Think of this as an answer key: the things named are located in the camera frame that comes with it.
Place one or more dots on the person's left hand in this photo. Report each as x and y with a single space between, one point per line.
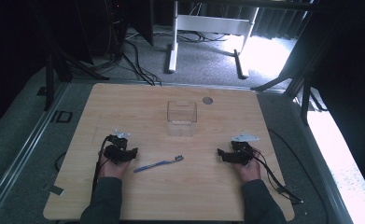
111 171

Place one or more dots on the person's right hand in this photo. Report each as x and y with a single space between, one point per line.
251 172

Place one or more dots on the black metal stand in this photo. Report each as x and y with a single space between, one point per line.
304 99
50 81

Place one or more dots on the round grey table grommet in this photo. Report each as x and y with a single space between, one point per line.
207 100

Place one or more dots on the blue and grey toothbrush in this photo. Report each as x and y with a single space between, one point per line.
153 165

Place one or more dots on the grey pleated curtain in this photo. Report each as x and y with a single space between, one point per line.
276 23

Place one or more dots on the black rectangular floor marker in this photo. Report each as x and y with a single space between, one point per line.
58 116

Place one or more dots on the white desk frame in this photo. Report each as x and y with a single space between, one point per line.
213 24

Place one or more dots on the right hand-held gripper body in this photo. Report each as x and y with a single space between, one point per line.
242 155

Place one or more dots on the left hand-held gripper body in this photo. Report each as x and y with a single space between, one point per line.
115 154

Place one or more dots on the clear plastic box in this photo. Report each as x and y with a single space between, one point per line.
181 119

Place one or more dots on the grey tape piece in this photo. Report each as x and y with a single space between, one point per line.
56 190

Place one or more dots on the black curtain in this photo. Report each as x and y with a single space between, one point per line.
351 62

